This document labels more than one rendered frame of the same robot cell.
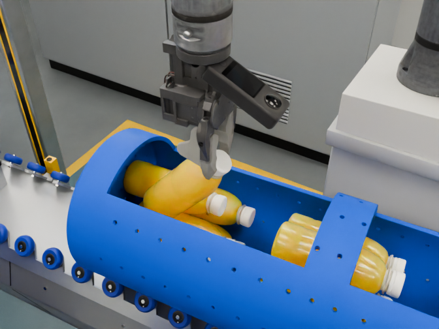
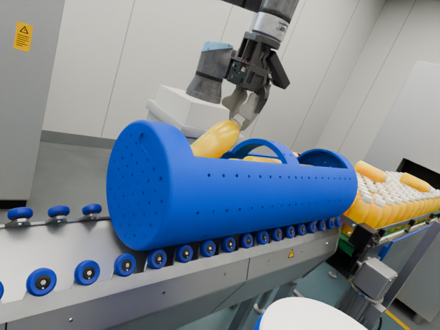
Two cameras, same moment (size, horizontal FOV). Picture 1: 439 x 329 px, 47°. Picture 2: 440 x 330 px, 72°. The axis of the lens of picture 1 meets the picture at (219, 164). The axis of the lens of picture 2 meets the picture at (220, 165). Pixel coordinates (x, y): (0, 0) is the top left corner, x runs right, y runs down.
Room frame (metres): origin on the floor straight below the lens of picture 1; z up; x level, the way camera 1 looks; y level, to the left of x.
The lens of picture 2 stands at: (0.37, 0.73, 1.39)
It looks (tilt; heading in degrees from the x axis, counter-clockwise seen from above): 18 degrees down; 287
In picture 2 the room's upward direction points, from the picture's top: 21 degrees clockwise
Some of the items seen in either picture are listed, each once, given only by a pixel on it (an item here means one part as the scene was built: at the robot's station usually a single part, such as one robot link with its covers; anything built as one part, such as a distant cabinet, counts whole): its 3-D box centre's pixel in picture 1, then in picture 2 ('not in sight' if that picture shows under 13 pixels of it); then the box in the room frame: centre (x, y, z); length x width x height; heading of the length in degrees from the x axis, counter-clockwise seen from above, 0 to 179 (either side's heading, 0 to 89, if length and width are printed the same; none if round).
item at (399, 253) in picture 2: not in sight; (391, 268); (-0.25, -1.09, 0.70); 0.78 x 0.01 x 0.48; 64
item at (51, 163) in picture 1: (44, 172); not in sight; (0.96, 0.45, 0.92); 0.08 x 0.03 x 0.05; 154
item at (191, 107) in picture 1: (199, 81); (253, 64); (0.59, 0.03, 1.42); 0.09 x 0.08 x 0.12; 64
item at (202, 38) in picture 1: (201, 28); (270, 29); (0.58, 0.02, 1.50); 0.08 x 0.08 x 0.05
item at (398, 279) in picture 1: (396, 284); not in sight; (0.45, -0.27, 1.15); 0.04 x 0.02 x 0.04; 154
